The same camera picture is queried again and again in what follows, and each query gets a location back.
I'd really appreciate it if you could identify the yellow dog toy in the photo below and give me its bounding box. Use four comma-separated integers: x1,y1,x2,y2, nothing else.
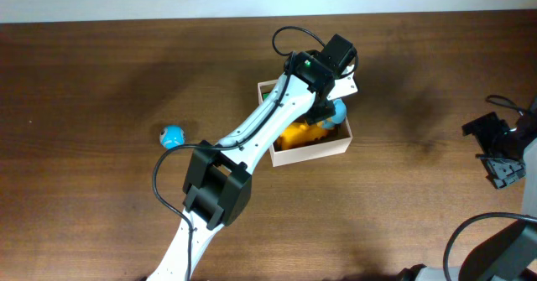
276,122,330,150

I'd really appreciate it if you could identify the orange blue duck toy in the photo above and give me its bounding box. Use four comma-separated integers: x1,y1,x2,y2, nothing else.
316,99,347,129

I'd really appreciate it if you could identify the blue ball toy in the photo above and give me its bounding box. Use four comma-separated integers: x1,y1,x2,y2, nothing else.
159,125,185,149

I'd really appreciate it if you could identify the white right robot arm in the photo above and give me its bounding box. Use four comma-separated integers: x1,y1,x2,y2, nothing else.
395,95,536,281

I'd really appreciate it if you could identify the pink cardboard box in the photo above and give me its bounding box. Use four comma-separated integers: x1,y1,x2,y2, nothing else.
257,78,353,168

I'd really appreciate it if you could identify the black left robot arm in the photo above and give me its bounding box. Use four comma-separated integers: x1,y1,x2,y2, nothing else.
148,34,358,280

